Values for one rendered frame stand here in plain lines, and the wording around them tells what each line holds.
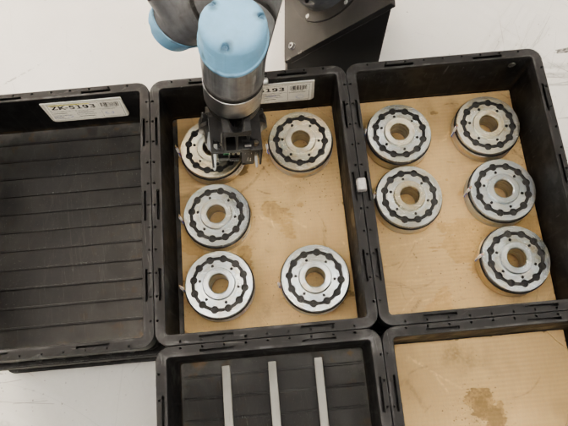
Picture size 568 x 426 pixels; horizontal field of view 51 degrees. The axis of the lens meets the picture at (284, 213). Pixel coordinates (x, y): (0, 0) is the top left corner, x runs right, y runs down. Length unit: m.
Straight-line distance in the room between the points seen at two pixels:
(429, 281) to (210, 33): 0.51
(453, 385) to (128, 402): 0.52
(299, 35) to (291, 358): 0.56
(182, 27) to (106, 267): 0.39
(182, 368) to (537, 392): 0.52
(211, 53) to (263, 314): 0.42
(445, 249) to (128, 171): 0.52
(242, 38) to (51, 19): 0.78
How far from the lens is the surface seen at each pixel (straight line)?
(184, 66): 1.24
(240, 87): 0.70
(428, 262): 0.96
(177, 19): 0.82
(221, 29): 0.65
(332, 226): 0.95
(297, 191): 0.97
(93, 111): 1.02
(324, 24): 1.07
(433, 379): 0.93
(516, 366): 0.97
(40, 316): 1.00
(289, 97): 0.99
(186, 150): 0.97
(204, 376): 0.92
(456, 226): 0.98
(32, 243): 1.03
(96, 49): 1.30
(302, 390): 0.91
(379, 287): 0.83
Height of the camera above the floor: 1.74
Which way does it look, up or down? 72 degrees down
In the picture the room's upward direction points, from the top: 4 degrees counter-clockwise
